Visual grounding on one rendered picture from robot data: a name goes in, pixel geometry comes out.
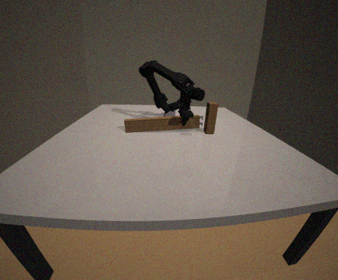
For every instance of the brown wooden board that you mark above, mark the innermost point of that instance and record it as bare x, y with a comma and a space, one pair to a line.
161, 123

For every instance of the dark brown wooden post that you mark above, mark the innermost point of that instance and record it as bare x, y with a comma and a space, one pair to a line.
210, 117

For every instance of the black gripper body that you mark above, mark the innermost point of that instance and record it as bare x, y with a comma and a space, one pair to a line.
185, 109

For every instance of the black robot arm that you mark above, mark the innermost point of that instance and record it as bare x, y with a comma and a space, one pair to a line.
178, 80

